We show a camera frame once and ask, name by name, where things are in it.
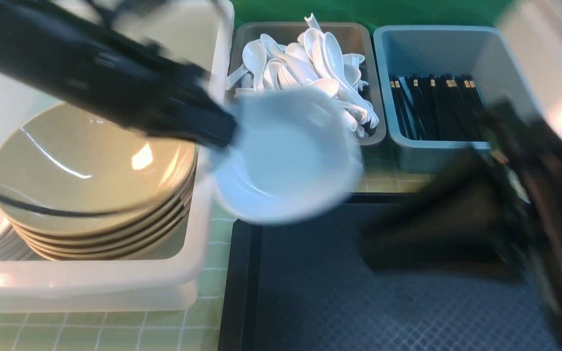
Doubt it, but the black plastic serving tray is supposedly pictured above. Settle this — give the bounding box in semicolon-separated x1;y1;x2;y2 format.
217;193;562;351

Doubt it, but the grey plastic spoon bin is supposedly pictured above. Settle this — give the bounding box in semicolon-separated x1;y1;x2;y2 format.
228;21;387;146

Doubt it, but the top stacked tan bowl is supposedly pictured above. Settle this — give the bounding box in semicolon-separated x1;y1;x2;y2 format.
12;164;196;247

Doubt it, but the green checked tablecloth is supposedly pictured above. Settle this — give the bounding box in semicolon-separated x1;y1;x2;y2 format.
0;141;562;351

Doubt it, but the green fabric backdrop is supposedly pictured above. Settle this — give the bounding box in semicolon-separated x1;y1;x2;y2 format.
232;0;513;32

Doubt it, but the blue plastic chopstick bin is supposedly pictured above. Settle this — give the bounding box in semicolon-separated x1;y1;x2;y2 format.
373;26;540;174

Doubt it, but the stacked tan bowl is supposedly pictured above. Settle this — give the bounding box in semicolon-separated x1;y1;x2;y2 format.
13;192;193;261
12;164;196;247
23;205;190;261
13;182;194;255

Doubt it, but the bottom stacked tan bowl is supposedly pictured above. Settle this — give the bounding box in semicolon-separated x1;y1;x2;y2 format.
23;205;190;261

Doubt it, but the bundle of black chopsticks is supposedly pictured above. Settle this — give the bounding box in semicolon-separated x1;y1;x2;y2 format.
389;74;486;142

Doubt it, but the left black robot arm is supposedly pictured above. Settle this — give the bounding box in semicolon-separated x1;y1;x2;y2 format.
0;0;237;148

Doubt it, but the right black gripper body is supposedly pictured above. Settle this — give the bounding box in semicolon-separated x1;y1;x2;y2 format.
359;100;562;342

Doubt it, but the large white plastic tub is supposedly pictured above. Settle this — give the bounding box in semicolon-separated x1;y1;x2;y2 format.
0;0;233;313

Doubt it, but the tan noodle bowl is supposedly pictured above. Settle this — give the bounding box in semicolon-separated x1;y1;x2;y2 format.
0;103;197;237

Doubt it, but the pile of white spoons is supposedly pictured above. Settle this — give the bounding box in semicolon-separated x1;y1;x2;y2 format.
226;14;379;141

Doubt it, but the white square dish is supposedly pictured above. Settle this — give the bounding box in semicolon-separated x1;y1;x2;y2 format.
211;87;363;224

